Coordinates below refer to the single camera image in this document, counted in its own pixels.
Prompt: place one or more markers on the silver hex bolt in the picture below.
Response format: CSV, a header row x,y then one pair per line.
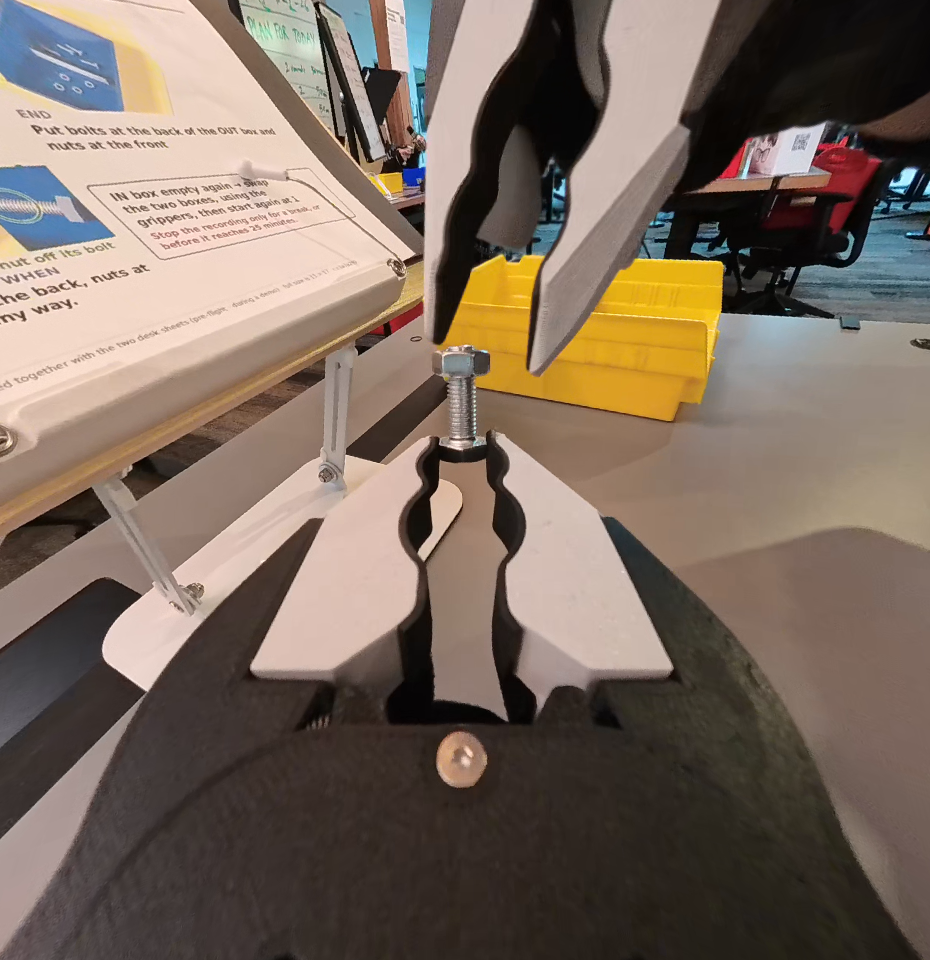
x,y
459,420

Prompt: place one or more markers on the framed easel whiteboard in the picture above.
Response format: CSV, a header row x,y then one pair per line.
x,y
352,82

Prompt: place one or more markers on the yellow plastic bin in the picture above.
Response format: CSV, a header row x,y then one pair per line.
x,y
630,337

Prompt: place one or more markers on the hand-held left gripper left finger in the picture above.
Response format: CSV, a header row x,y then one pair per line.
x,y
345,592

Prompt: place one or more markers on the small blue parts bin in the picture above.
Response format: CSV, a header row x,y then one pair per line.
x,y
412,177

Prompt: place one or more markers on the white sheet clip bar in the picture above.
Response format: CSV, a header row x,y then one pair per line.
x,y
210,330

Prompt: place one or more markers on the wooden table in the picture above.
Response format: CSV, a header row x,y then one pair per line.
x,y
734,186

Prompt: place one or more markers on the silver hex nut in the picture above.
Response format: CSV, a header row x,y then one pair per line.
x,y
462,365

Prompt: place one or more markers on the white code sign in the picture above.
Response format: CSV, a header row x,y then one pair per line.
x,y
803,142

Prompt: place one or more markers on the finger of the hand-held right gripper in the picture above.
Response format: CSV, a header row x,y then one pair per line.
x,y
645,112
457,97

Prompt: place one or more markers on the background work table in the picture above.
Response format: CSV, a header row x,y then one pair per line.
x,y
405,201

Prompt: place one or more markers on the picture card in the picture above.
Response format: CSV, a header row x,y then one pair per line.
x,y
764,154

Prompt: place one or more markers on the whiteboard with green writing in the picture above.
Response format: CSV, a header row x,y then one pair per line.
x,y
285,67

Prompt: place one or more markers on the wooden sheet board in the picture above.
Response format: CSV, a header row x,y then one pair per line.
x,y
210,375

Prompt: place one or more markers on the white stand strut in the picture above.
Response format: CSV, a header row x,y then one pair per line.
x,y
337,412
146,547

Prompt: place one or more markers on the printed instruction sheet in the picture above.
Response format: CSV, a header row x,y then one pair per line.
x,y
135,187

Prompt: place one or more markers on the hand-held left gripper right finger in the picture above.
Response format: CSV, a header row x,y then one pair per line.
x,y
577,600

